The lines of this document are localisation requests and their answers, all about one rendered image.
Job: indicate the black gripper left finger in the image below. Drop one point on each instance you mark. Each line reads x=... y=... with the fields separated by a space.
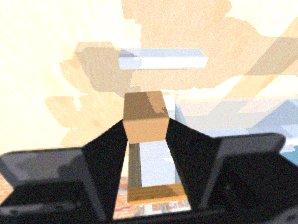
x=98 y=164

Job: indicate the small tan block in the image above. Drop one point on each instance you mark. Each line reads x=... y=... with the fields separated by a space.
x=145 y=117

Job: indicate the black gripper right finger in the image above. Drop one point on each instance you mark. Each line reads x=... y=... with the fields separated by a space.
x=198 y=157

